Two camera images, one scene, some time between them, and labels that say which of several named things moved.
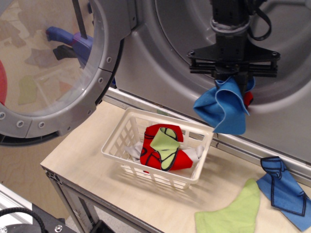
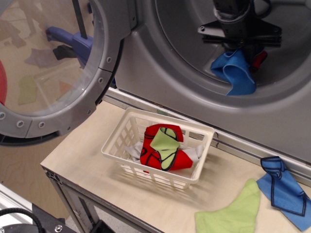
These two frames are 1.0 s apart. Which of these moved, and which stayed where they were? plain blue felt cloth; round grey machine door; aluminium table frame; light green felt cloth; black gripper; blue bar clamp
Moved: plain blue felt cloth; black gripper
Stayed: aluminium table frame; round grey machine door; blue bar clamp; light green felt cloth
